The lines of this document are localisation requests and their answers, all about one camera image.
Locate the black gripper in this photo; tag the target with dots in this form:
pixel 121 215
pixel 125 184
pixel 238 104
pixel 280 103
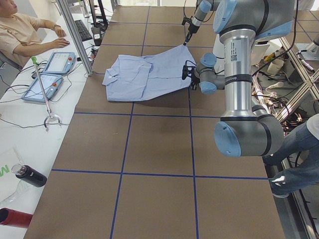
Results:
pixel 191 29
pixel 193 81

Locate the light blue striped shirt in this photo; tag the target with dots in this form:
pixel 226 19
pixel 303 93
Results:
pixel 133 79

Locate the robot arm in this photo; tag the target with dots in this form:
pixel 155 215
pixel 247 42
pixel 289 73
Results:
pixel 203 7
pixel 246 128

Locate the brown table mat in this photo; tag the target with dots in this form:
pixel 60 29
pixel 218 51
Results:
pixel 150 170

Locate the black keyboard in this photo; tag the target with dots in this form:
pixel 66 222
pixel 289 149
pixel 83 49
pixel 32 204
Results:
pixel 82 30

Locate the far teach pendant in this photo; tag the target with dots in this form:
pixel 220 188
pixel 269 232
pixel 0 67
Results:
pixel 60 63

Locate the seated person beige shirt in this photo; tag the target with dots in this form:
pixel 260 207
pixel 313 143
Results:
pixel 18 34

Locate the black water bottle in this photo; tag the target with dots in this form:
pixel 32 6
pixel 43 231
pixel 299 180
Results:
pixel 29 175

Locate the red bottle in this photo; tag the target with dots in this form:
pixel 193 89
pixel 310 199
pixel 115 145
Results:
pixel 13 218

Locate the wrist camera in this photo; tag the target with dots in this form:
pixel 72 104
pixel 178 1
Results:
pixel 186 20
pixel 187 71

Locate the grey aluminium frame post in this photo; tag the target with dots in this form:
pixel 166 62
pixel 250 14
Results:
pixel 67 15

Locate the green handled reacher stick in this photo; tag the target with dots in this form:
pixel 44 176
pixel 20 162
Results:
pixel 51 115

